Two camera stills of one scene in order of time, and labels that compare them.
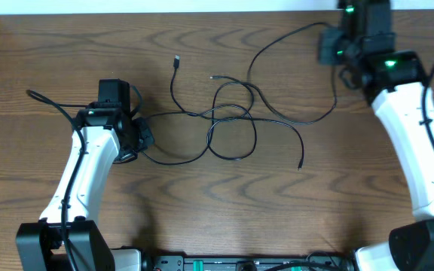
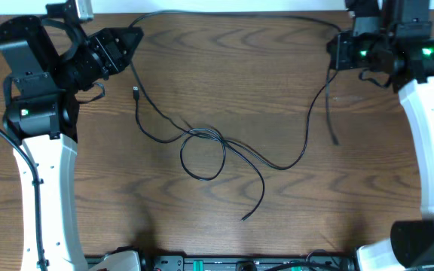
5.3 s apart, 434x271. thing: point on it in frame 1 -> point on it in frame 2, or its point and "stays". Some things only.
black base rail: [340, 262] stays
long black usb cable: [254, 87] -> [207, 135]
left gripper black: [148, 138] -> [110, 40]
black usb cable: [176, 68] -> [224, 143]
